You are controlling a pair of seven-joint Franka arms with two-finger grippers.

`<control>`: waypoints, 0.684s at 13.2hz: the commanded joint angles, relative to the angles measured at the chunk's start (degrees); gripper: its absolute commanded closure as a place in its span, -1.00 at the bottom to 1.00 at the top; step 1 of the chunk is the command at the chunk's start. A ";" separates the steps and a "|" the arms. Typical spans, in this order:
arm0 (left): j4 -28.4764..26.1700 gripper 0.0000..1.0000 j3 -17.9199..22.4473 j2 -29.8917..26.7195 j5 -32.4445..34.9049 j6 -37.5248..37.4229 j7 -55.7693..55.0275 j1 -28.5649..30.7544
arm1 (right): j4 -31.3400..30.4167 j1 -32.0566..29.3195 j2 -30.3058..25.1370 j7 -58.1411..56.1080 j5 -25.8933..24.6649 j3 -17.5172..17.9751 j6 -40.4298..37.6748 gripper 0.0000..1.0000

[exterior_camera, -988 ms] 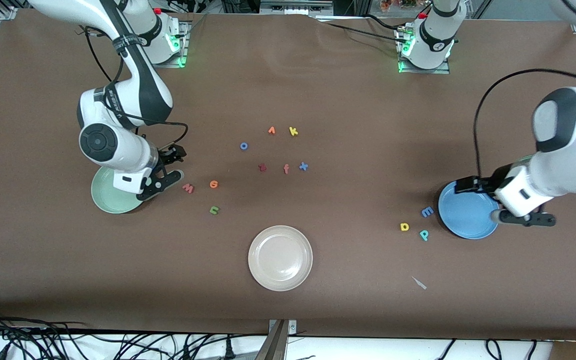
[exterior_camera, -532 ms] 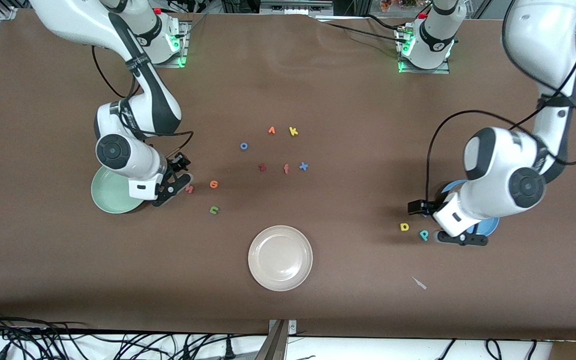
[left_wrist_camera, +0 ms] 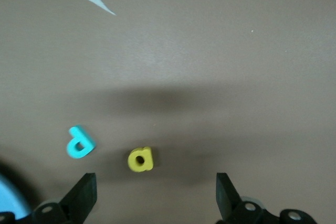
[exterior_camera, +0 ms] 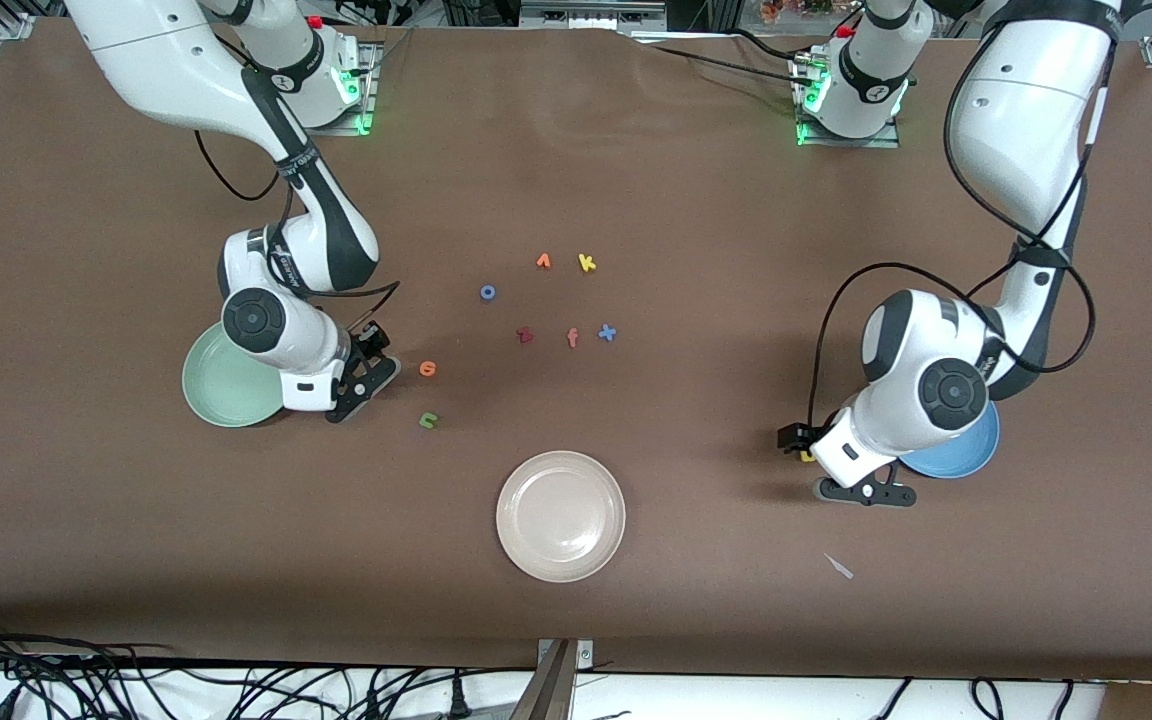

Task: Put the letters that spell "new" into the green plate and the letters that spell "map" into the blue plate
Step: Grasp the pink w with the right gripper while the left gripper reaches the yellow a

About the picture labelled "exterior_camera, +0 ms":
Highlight metal base plate right arm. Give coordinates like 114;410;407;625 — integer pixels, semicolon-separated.
304;42;380;137

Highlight metal base plate left arm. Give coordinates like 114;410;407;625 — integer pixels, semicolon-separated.
794;50;902;149

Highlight green plate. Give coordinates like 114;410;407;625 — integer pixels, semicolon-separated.
181;322;289;429

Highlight blue plate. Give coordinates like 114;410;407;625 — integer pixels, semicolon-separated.
899;400;1001;480

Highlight beige plate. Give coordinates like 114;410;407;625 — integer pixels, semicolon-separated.
495;450;627;584

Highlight brown table cover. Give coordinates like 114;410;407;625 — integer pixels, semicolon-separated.
0;18;1152;681

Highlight grey device behind table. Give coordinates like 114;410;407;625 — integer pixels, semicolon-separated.
519;0;669;31

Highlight black bracket on right gripper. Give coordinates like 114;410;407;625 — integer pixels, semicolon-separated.
324;355;403;424

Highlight black cable along right arm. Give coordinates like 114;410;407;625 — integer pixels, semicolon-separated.
194;60;403;331

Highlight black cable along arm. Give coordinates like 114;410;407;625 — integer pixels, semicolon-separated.
194;60;403;331
808;0;1102;431

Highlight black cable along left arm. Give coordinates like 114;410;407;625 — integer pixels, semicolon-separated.
808;0;1102;431

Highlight black floor cables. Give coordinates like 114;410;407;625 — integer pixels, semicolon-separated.
871;678;1077;720

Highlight metal table leg bracket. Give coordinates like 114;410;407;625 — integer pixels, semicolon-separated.
534;638;597;720

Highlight black floor cable tangle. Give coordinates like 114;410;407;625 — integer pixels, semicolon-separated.
0;615;537;720

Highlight black cable on table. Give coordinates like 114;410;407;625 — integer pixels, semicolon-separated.
631;28;817;91

